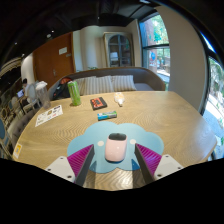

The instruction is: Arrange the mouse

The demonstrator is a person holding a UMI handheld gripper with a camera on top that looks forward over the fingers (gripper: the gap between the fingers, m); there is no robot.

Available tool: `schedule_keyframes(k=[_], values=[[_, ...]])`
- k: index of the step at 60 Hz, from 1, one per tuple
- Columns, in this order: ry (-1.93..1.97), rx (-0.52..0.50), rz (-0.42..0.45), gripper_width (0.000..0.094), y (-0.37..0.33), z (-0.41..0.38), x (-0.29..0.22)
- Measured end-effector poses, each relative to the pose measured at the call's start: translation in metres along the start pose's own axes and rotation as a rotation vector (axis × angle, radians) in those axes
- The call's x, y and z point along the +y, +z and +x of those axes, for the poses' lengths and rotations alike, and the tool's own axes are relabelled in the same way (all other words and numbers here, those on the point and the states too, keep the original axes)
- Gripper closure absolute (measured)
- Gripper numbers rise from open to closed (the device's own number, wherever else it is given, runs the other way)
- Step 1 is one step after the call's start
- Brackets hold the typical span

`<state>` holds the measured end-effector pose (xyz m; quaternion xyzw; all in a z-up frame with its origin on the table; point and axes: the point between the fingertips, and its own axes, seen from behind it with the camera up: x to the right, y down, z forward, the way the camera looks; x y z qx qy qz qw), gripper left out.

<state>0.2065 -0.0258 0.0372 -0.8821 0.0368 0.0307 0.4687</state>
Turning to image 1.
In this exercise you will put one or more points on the white sticker sheet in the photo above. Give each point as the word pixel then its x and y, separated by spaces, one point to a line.
pixel 49 115

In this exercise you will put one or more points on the pink computer mouse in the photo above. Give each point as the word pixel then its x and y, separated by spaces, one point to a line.
pixel 115 150

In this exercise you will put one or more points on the laptop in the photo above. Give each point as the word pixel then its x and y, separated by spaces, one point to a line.
pixel 20 93

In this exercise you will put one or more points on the brown curved sofa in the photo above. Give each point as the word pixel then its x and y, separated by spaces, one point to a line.
pixel 146 78

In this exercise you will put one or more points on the white door sign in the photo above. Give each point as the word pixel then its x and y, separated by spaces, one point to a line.
pixel 63 50

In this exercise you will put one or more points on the brown wooden door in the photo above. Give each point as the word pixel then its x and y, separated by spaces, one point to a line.
pixel 50 66

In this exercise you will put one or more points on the green drink can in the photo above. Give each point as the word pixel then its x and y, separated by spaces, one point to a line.
pixel 74 94

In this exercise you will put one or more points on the group of white-blue chairs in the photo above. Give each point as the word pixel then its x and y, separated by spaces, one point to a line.
pixel 6 116

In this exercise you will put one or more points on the cream-coloured tube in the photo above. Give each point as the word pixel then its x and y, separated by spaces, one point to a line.
pixel 119 99

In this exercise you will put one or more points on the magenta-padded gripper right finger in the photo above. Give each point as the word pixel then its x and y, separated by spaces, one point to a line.
pixel 148 159

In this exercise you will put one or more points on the striped cushion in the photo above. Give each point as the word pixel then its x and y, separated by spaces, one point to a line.
pixel 100 85
pixel 123 83
pixel 82 86

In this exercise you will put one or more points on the small teal pack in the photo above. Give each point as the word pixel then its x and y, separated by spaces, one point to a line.
pixel 107 115

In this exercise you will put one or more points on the arched glass-door cabinet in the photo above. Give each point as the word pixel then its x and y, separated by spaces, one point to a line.
pixel 118 50

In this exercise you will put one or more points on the dark-framed window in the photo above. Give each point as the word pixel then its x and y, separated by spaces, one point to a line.
pixel 155 46
pixel 215 106

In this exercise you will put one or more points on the blue cloud-shaped mouse pad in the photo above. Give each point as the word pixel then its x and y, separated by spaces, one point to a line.
pixel 90 136

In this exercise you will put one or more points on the grey tufted armchair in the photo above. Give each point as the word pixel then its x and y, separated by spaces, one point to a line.
pixel 21 125

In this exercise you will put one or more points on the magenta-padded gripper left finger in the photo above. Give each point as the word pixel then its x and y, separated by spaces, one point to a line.
pixel 81 159

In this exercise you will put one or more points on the person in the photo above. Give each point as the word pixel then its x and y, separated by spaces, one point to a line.
pixel 29 90

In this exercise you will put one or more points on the black backpack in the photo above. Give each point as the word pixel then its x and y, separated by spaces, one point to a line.
pixel 61 90

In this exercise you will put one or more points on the black and red box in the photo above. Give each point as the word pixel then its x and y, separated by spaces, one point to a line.
pixel 98 103

